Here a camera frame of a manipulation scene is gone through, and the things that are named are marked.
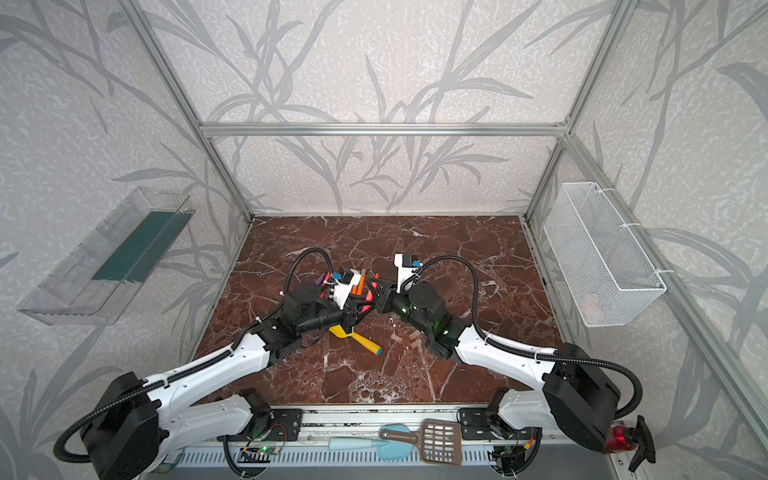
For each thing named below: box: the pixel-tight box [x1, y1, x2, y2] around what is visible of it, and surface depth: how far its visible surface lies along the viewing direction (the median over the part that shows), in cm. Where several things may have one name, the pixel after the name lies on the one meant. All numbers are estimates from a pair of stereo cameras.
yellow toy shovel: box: [329, 325, 383, 356], surface depth 88 cm
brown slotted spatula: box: [380, 419, 462, 466], surface depth 73 cm
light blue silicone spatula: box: [328, 424, 416, 460], surface depth 72 cm
